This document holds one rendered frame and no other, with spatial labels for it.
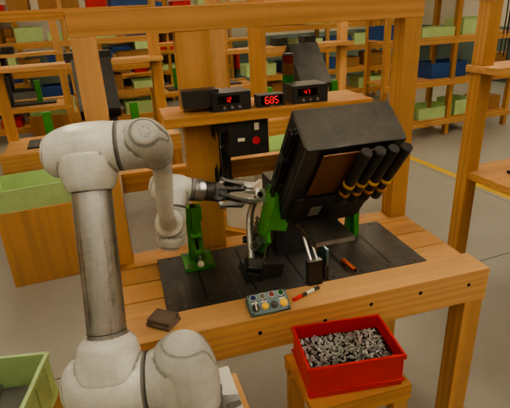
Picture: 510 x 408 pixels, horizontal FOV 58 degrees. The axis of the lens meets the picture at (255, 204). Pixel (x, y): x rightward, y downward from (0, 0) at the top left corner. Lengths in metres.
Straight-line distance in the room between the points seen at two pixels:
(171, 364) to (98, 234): 0.37
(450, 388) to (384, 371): 0.90
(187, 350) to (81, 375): 0.26
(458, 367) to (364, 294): 0.71
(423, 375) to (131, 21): 2.31
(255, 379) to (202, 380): 1.55
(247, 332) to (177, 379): 0.56
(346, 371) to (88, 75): 1.40
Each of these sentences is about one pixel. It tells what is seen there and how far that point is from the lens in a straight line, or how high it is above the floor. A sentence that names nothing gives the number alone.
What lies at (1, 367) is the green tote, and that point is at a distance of 1.72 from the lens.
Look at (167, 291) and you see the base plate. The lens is 1.89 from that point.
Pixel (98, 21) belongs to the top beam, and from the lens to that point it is 1.92.
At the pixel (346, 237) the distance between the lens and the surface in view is 1.73.
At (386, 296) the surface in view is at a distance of 1.89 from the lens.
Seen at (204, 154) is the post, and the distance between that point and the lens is 2.02.
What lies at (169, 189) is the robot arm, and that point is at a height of 1.40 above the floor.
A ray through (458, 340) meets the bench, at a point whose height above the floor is 0.55.
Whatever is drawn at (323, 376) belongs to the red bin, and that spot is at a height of 0.89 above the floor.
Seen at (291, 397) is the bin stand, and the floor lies 0.65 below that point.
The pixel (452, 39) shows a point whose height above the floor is 1.39.
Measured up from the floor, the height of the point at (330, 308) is 0.87.
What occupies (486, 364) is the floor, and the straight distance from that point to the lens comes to 3.06.
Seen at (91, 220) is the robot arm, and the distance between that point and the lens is 1.22.
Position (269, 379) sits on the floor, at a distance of 2.77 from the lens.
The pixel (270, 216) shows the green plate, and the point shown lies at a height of 1.18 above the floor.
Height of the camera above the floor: 1.92
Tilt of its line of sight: 23 degrees down
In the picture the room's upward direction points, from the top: 3 degrees counter-clockwise
